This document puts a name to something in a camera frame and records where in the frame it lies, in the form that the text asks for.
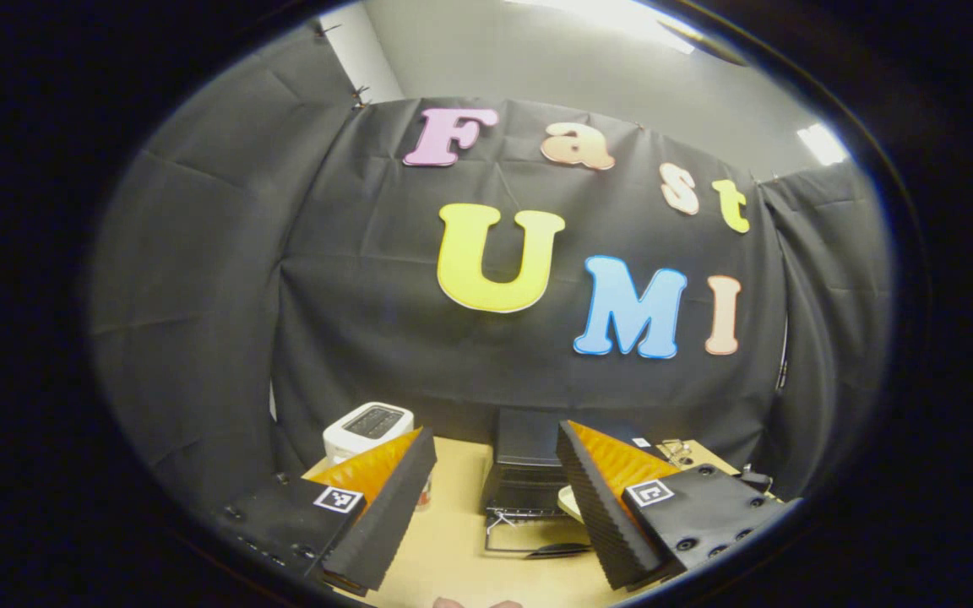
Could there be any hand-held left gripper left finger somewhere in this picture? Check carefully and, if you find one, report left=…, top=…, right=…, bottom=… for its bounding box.
left=216, top=426, right=438, bottom=596

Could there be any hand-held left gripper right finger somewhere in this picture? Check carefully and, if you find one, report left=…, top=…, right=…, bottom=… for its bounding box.
left=556, top=420, right=800, bottom=592

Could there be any black electric oven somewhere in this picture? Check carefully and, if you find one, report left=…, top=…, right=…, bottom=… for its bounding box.
left=481, top=408, right=652, bottom=561

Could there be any clear toothpick holder jar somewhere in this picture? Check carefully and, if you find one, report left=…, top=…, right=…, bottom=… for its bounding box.
left=658, top=438, right=700, bottom=467

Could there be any white toaster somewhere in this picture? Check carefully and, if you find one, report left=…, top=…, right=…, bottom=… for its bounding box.
left=323, top=402, right=416, bottom=467

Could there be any black backdrop cloth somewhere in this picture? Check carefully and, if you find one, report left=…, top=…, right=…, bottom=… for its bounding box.
left=85, top=25, right=893, bottom=516

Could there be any small ceiling light panel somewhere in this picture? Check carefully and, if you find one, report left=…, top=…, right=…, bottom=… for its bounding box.
left=795, top=122, right=851, bottom=166

